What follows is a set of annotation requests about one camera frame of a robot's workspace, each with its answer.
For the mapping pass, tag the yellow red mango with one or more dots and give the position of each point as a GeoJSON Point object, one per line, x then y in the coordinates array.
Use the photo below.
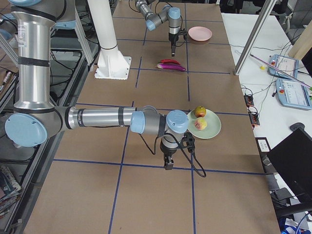
{"type": "Point", "coordinates": [200, 111]}

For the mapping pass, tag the pink plate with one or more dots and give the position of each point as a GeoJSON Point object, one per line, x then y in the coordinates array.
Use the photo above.
{"type": "Point", "coordinates": [199, 33]}

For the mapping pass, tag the black monitor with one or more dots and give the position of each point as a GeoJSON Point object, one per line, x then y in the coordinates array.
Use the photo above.
{"type": "Point", "coordinates": [292, 159]}

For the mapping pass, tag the light green plate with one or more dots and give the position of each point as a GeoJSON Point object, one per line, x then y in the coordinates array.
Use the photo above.
{"type": "Point", "coordinates": [213, 125]}

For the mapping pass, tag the orange circuit board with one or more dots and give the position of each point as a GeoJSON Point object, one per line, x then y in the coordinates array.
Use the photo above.
{"type": "Point", "coordinates": [252, 110]}

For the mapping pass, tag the blue teach pendant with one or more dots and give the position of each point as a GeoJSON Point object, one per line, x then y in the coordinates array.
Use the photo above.
{"type": "Point", "coordinates": [283, 63]}
{"type": "Point", "coordinates": [292, 94]}

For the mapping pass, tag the red chili pepper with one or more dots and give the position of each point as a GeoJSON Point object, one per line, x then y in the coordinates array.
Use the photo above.
{"type": "Point", "coordinates": [172, 61]}

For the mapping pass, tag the aluminium frame post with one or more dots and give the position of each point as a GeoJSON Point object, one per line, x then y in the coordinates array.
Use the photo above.
{"type": "Point", "coordinates": [263, 15]}

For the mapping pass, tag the reacher grabber tool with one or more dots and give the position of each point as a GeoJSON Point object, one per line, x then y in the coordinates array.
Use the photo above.
{"type": "Point", "coordinates": [284, 73]}

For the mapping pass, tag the purple eggplant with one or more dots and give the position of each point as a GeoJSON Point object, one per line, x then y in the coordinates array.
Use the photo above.
{"type": "Point", "coordinates": [170, 66]}

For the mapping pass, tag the blue teach pendant near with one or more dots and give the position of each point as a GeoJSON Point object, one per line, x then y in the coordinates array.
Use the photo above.
{"type": "Point", "coordinates": [292, 94]}

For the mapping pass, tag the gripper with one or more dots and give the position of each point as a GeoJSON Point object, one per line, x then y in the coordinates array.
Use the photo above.
{"type": "Point", "coordinates": [167, 151]}
{"type": "Point", "coordinates": [172, 39]}

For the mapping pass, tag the blue teach pendant far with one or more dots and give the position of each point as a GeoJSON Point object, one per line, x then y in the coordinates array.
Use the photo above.
{"type": "Point", "coordinates": [283, 63]}

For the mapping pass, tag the white pillar mount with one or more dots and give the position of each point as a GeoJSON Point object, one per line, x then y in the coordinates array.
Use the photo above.
{"type": "Point", "coordinates": [111, 64]}

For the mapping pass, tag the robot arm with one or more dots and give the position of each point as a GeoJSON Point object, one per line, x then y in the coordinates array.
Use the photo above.
{"type": "Point", "coordinates": [167, 14]}
{"type": "Point", "coordinates": [36, 119]}

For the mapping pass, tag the stack of magazines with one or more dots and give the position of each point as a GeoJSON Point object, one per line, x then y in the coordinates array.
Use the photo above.
{"type": "Point", "coordinates": [10, 190]}

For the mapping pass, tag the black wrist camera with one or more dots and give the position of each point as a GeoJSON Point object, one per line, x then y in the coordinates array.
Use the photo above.
{"type": "Point", "coordinates": [183, 32]}
{"type": "Point", "coordinates": [188, 142]}

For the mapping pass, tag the green pink peach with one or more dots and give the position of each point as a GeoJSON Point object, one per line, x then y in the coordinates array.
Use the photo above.
{"type": "Point", "coordinates": [200, 123]}

